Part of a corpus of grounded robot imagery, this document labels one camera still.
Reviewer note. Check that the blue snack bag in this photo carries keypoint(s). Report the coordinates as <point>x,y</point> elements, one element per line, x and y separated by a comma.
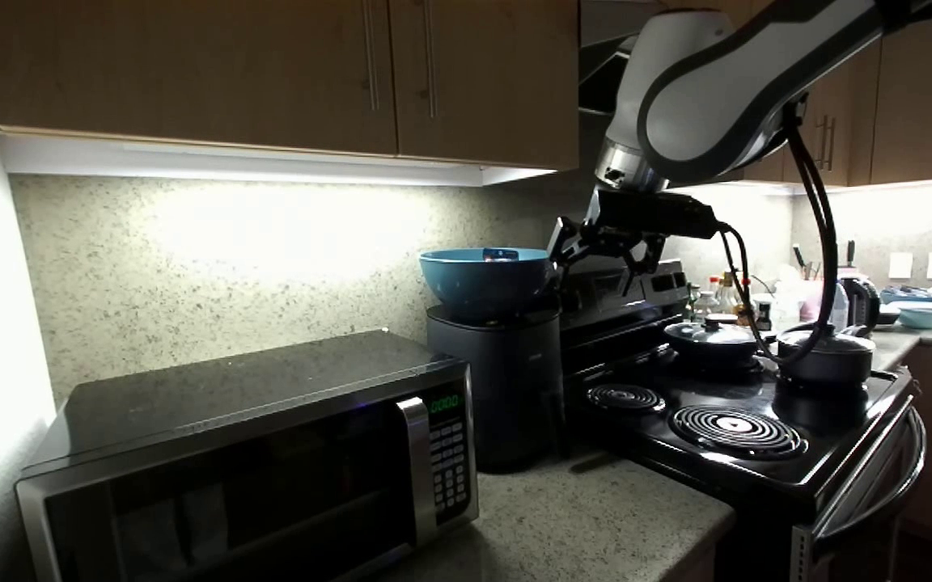
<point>499,255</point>

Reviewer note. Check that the black pot with lid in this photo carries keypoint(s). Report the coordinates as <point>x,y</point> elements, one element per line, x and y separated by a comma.
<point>825,361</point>

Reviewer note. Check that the black frying pan with lid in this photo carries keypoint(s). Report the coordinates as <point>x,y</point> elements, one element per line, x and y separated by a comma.
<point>715,342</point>

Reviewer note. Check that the clear bottle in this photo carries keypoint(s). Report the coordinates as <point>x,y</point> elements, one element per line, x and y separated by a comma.
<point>719,295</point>

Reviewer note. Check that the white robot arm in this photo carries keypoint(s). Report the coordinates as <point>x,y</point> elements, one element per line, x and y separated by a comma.
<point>702,99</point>

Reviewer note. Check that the light blue bowl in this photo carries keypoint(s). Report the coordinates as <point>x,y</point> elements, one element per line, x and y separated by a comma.
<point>924,315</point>

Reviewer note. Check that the dark cylindrical container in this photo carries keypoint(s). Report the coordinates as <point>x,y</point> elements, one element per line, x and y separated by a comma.
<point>499,391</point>

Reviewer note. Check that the under-cabinet light strip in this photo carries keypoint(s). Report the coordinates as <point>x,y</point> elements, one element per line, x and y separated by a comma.
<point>272,163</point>

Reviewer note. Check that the stainless steel microwave oven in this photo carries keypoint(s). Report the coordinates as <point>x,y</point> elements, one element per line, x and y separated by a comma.
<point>272,475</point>

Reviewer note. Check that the wooden upper cabinet door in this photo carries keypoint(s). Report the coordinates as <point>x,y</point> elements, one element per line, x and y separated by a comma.
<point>931,103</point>
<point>848,119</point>
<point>487,77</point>
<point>185,65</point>

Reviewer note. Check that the black electric stove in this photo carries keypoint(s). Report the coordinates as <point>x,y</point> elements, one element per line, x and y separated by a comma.
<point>702,455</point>

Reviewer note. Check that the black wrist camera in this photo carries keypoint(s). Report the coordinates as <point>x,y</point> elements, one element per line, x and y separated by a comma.
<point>654,214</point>

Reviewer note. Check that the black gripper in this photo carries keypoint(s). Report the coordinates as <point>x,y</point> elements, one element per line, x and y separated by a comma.
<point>616,248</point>

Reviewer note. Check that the dark electric kettle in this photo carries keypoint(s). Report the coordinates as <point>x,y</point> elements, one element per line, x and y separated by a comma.
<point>858,303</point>

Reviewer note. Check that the orange bottle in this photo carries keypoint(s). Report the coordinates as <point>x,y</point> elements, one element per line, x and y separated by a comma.
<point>745,303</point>

